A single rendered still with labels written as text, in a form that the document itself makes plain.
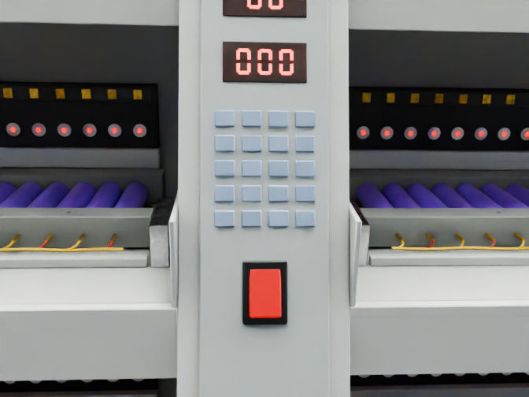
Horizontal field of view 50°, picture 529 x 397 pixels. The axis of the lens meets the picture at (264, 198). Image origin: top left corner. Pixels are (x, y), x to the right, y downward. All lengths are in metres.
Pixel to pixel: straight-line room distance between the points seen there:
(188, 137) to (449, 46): 0.32
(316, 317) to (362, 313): 0.03
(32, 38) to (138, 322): 0.32
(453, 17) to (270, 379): 0.23
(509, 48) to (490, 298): 0.30
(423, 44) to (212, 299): 0.34
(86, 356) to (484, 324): 0.22
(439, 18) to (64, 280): 0.27
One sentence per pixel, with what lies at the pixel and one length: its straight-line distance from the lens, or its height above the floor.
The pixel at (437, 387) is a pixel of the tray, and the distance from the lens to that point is 0.53.
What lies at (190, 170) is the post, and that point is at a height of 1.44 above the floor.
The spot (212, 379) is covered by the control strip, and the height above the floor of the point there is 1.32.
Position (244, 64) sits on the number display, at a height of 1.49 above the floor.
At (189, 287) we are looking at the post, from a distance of 0.31.
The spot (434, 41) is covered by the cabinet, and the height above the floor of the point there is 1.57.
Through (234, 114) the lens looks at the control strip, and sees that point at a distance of 0.31.
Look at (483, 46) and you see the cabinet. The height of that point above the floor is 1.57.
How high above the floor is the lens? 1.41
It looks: 2 degrees up
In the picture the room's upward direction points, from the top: straight up
